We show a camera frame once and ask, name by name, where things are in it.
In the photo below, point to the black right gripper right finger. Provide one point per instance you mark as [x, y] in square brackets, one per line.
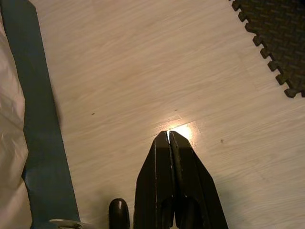
[197, 195]

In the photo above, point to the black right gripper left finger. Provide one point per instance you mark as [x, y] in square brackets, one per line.
[155, 190]

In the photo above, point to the dark robot leg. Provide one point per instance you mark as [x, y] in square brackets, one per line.
[119, 214]

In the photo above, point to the dark green bed base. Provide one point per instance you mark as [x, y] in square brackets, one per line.
[40, 119]

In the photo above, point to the black foam puzzle mat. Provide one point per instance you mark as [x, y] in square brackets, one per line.
[281, 35]

